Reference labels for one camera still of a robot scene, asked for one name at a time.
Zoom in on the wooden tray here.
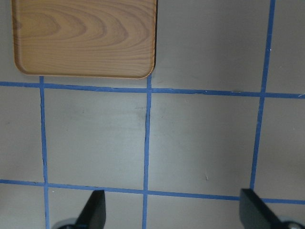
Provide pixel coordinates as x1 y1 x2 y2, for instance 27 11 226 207
11 0 158 79

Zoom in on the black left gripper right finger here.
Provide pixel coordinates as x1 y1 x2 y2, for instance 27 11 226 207
239 188 286 229

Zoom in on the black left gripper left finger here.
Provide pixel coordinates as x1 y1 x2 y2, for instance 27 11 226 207
74 190 105 229

